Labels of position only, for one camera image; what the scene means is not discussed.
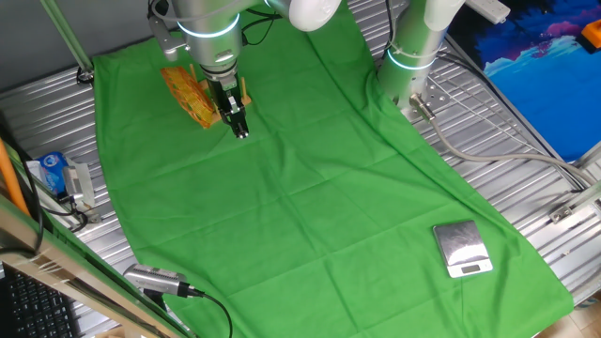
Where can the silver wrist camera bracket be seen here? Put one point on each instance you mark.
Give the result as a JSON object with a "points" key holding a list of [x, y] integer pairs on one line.
{"points": [[166, 40]]}

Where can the blue tissue pack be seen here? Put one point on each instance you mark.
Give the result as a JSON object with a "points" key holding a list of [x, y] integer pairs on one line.
{"points": [[54, 171]]}

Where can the wooden dish rack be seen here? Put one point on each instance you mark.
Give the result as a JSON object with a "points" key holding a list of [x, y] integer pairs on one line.
{"points": [[244, 91]]}

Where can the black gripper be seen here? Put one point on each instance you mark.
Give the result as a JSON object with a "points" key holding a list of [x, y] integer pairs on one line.
{"points": [[220, 94]]}

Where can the white power strip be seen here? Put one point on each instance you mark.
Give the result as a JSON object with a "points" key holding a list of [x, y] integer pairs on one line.
{"points": [[490, 8]]}

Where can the black keyboard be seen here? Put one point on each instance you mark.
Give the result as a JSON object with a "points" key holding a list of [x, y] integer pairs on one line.
{"points": [[37, 310]]}

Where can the blue landscape poster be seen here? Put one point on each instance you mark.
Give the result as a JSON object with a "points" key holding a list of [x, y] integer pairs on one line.
{"points": [[540, 84]]}

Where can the orange pole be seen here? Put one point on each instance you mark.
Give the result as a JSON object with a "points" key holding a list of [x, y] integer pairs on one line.
{"points": [[9, 178]]}

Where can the orange box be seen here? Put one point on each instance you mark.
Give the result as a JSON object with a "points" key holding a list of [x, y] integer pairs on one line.
{"points": [[592, 34]]}

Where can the green cloth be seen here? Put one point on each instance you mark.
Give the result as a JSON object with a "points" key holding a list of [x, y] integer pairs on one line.
{"points": [[305, 188]]}

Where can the silver camera on stand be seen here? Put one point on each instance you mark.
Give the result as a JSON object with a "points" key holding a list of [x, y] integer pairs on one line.
{"points": [[155, 279]]}

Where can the green frame pole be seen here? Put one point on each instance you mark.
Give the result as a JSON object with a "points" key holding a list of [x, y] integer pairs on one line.
{"points": [[66, 33]]}

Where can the silver kitchen scale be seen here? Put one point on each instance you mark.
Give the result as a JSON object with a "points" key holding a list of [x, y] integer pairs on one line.
{"points": [[462, 246]]}

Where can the aluminium rail bracket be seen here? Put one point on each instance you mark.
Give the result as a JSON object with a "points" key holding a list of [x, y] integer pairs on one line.
{"points": [[570, 209]]}

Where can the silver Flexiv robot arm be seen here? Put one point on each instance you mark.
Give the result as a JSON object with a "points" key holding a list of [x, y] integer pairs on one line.
{"points": [[211, 42]]}

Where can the wooden desk board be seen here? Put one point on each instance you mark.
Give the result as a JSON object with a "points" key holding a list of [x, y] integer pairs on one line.
{"points": [[70, 277]]}

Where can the black pole clamp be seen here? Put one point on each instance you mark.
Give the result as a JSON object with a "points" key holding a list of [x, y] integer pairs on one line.
{"points": [[85, 75]]}

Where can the orange woven basket dish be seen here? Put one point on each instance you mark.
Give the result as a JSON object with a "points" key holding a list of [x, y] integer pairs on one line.
{"points": [[188, 94]]}

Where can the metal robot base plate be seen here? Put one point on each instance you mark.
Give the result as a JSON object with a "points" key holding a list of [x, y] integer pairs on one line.
{"points": [[439, 96]]}

